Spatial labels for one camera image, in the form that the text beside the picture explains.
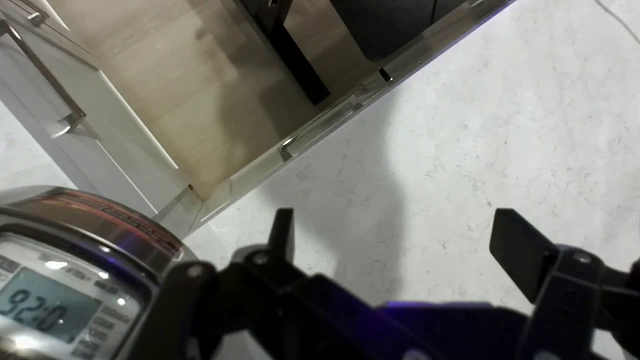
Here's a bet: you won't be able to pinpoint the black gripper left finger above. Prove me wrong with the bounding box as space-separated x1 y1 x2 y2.
132 205 427 360

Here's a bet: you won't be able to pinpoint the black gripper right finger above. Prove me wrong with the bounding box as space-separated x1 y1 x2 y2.
488 205 640 360

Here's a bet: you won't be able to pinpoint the white lower cabinets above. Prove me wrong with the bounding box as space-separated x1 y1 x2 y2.
0 0 202 222

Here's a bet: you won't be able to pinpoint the metal drawer handle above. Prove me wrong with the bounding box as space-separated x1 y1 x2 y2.
46 105 88 140

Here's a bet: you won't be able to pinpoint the thin white cable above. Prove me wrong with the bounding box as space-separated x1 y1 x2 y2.
592 0 640 46

